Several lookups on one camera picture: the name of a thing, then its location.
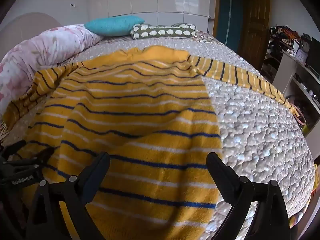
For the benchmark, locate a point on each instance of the white shelf unit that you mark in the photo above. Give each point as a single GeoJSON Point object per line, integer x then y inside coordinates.
{"type": "Point", "coordinates": [285, 70]}

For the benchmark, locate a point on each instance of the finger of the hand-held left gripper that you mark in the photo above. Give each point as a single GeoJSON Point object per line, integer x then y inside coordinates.
{"type": "Point", "coordinates": [40, 156]}
{"type": "Point", "coordinates": [13, 148]}

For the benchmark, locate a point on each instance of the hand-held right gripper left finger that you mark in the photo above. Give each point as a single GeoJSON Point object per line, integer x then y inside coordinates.
{"type": "Point", "coordinates": [97, 177]}

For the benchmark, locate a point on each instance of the pink floral duvet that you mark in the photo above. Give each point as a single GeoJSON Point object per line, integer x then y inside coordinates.
{"type": "Point", "coordinates": [37, 50]}

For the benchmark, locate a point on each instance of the yellow striped sweater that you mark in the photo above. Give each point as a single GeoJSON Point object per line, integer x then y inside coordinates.
{"type": "Point", "coordinates": [140, 120]}

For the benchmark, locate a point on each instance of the black monitor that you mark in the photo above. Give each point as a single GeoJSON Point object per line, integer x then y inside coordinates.
{"type": "Point", "coordinates": [315, 55]}

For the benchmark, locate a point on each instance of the beige quilted bedspread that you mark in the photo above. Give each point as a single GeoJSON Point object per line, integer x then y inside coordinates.
{"type": "Point", "coordinates": [255, 130]}

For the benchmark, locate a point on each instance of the wooden door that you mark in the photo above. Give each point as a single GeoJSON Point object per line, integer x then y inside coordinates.
{"type": "Point", "coordinates": [255, 25]}

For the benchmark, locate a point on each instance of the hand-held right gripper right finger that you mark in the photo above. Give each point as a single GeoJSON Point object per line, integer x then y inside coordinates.
{"type": "Point", "coordinates": [220, 177]}

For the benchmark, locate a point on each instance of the teal pillow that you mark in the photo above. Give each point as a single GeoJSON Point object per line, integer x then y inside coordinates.
{"type": "Point", "coordinates": [112, 26]}

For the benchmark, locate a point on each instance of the cluttered dark rack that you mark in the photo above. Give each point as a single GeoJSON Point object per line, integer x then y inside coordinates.
{"type": "Point", "coordinates": [282, 33]}

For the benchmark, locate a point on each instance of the teal door panel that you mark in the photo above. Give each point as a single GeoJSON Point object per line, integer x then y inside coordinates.
{"type": "Point", "coordinates": [228, 17]}

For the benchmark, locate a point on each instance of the pink headboard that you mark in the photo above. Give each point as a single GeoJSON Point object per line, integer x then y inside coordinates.
{"type": "Point", "coordinates": [22, 27]}

